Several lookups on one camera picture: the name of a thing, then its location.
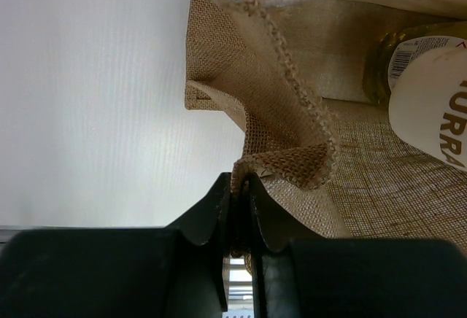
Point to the slotted grey cable duct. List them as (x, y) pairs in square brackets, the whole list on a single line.
[(239, 285)]

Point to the round white jar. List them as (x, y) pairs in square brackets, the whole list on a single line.
[(427, 107)]

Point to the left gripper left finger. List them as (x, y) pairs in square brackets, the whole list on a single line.
[(197, 277)]

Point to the brown canvas tote bag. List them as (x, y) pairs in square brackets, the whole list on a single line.
[(289, 73)]

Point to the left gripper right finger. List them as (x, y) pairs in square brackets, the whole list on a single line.
[(275, 286)]

